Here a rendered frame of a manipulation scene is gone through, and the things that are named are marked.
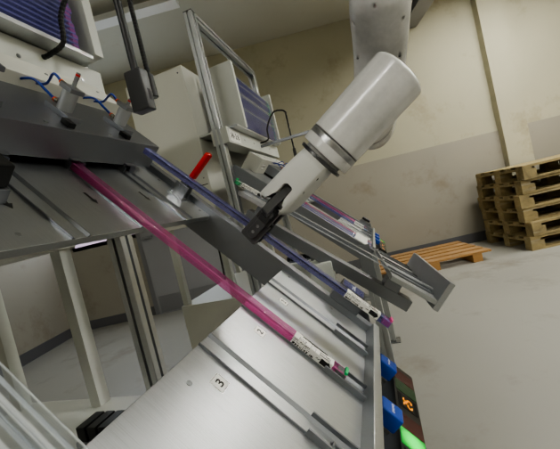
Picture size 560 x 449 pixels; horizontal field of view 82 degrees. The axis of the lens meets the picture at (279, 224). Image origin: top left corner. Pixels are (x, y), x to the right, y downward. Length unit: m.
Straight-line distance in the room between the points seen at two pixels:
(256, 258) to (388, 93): 0.37
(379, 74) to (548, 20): 5.22
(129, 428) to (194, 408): 0.05
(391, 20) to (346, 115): 0.15
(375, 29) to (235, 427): 0.52
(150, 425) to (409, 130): 4.41
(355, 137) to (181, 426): 0.38
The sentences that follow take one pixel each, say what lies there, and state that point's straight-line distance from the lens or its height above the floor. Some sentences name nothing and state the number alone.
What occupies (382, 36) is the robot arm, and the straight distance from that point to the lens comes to 0.57.
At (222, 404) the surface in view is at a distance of 0.32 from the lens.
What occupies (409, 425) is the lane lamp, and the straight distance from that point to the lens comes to 0.53.
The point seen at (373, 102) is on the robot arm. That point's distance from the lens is 0.47.
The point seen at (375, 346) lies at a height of 0.73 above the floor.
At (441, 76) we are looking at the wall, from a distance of 4.85.
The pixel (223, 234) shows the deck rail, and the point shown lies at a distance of 0.65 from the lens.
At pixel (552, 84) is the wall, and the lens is 5.46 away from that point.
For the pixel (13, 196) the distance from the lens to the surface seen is 0.46.
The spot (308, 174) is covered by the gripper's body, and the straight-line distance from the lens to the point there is 0.46.
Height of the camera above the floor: 0.97
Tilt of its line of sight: 2 degrees down
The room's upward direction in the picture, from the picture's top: 14 degrees counter-clockwise
